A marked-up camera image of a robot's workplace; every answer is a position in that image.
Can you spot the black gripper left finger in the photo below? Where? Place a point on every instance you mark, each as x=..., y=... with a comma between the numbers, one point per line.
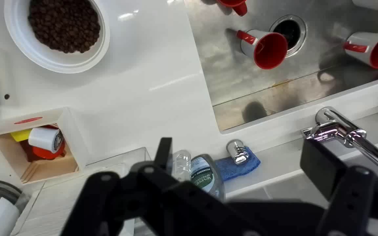
x=102, y=197

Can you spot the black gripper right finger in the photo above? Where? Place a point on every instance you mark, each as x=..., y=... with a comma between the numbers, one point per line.
x=349, y=201

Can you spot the white cylindrical object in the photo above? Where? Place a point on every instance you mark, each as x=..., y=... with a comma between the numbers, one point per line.
x=45, y=138

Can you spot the red round object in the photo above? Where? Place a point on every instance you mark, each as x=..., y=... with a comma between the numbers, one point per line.
x=45, y=155

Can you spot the small wooden box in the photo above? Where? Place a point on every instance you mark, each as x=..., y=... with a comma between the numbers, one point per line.
x=73, y=132

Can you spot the yellow object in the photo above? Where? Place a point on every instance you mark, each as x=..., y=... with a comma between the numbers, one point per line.
x=20, y=136

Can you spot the large chrome faucet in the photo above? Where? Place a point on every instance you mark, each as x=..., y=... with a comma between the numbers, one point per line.
x=342, y=129

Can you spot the blue sponge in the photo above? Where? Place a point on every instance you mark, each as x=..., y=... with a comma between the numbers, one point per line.
x=249, y=164

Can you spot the clear dish soap bottle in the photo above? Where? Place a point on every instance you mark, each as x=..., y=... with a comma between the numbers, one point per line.
x=207, y=175

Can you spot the small chrome knob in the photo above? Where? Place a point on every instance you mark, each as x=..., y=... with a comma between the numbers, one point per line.
x=237, y=151

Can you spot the white ceramic bowl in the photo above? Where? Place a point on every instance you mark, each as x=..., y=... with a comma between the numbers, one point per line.
x=23, y=46

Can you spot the stainless steel sink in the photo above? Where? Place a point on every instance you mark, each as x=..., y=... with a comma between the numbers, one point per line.
x=229, y=79

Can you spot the coffee beans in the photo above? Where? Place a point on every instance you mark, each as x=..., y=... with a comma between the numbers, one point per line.
x=65, y=27

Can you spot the sink drain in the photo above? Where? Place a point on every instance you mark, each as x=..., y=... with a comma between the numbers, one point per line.
x=291, y=32

